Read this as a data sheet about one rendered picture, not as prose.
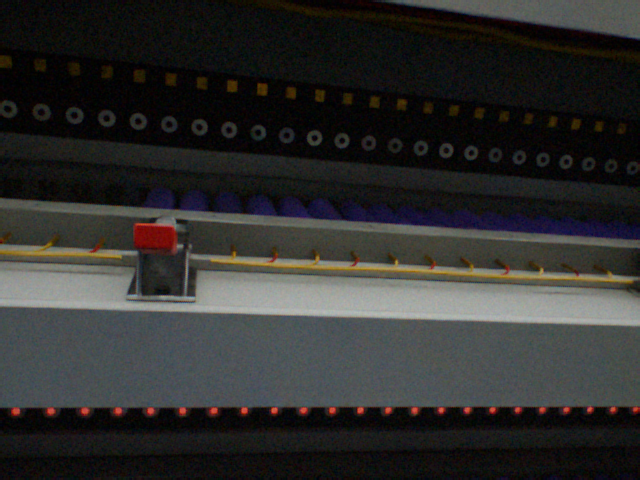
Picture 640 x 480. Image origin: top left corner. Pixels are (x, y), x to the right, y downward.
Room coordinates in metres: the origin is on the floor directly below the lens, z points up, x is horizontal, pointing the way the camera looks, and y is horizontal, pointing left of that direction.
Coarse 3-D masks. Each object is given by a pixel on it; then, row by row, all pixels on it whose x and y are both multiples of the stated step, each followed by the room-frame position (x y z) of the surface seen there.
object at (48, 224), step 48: (0, 240) 0.26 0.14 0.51; (48, 240) 0.27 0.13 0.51; (96, 240) 0.28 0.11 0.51; (192, 240) 0.28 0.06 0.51; (240, 240) 0.29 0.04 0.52; (288, 240) 0.29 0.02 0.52; (336, 240) 0.30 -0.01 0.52; (384, 240) 0.30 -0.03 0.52; (432, 240) 0.31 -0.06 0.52; (480, 240) 0.31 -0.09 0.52; (528, 240) 0.32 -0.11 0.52; (576, 240) 0.33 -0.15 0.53; (624, 240) 0.35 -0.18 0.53
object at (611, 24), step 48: (240, 0) 0.40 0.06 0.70; (288, 0) 0.37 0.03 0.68; (336, 0) 0.36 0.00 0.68; (384, 0) 0.27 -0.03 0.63; (432, 0) 0.27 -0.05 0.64; (480, 0) 0.28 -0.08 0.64; (528, 0) 0.28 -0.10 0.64; (576, 0) 0.29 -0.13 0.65; (624, 0) 0.29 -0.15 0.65; (576, 48) 0.42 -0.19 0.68; (624, 48) 0.47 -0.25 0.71
